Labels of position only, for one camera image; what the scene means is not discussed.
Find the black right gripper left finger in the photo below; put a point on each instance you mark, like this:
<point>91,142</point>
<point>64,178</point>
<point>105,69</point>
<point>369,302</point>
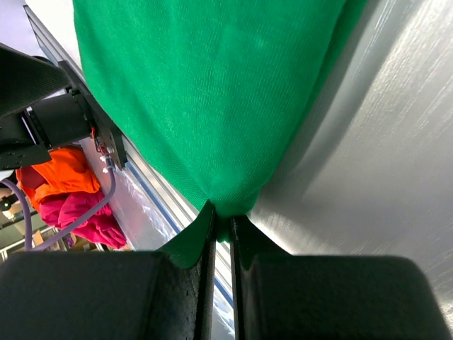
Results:
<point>111,295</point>

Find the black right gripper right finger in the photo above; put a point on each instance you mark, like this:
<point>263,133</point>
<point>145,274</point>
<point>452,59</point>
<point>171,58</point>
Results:
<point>278,295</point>

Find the green t shirt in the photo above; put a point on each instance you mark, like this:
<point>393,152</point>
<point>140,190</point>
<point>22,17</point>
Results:
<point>211,93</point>

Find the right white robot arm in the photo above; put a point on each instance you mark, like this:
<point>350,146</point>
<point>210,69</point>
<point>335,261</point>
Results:
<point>41,110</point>

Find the pink t shirt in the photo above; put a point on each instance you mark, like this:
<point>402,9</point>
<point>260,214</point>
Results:
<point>62,210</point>

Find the orange t shirt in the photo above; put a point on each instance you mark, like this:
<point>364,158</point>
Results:
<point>68,171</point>

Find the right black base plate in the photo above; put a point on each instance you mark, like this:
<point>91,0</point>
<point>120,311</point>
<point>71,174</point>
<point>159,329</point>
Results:
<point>108,132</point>

